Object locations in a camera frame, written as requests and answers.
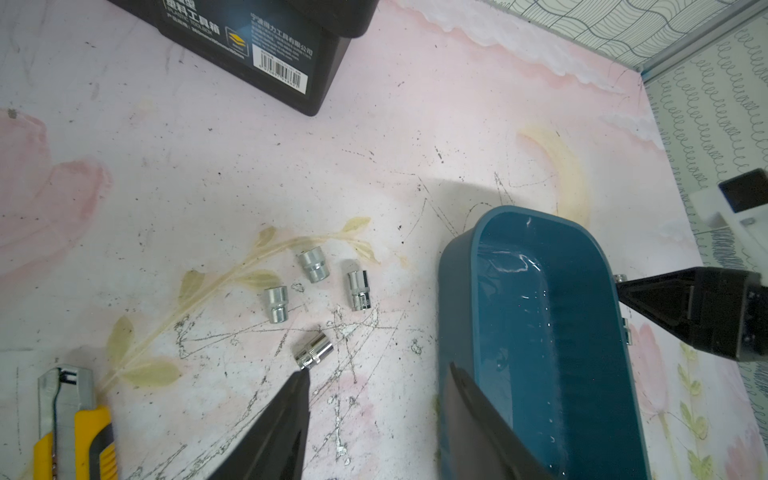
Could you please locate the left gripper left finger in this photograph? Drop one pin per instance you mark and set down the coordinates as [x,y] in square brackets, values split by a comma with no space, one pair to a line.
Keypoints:
[275,445]

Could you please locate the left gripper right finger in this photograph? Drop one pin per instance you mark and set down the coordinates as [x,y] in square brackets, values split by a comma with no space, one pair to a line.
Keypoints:
[480,443]

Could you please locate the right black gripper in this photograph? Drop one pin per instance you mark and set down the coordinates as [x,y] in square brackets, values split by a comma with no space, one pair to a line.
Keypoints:
[714,310]

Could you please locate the silver square socket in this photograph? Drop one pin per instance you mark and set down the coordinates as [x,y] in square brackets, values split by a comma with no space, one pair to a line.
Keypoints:
[313,351]

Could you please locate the teal plastic storage tray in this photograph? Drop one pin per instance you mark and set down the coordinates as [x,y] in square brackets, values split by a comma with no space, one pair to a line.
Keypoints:
[527,306]

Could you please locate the yellow utility knife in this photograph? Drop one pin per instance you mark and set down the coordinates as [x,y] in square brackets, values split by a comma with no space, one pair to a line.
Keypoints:
[76,437]

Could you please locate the yellow black toolbox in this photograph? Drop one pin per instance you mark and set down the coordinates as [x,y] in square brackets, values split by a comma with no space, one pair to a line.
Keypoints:
[290,50]

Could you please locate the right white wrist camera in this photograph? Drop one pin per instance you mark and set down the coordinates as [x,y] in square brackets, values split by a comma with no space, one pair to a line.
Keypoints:
[740,204]

